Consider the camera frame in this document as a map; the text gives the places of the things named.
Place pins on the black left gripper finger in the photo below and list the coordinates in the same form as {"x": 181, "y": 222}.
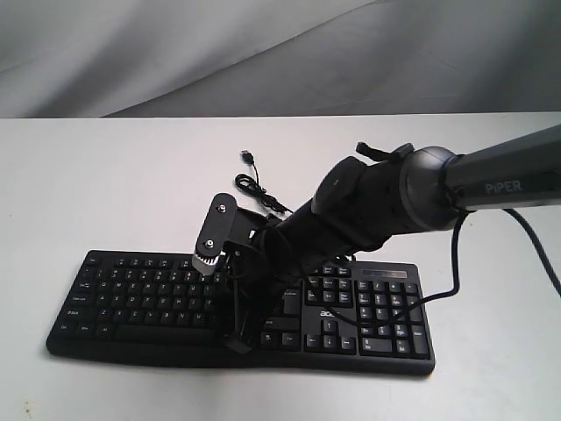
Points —
{"x": 237, "y": 339}

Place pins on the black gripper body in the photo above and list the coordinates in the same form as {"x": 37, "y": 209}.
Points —
{"x": 282, "y": 253}

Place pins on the black acer keyboard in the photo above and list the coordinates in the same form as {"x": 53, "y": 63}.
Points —
{"x": 155, "y": 309}

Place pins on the grey backdrop cloth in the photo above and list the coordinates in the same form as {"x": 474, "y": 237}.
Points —
{"x": 179, "y": 59}

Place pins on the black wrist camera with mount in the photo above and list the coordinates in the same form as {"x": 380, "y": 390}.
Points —
{"x": 226, "y": 227}

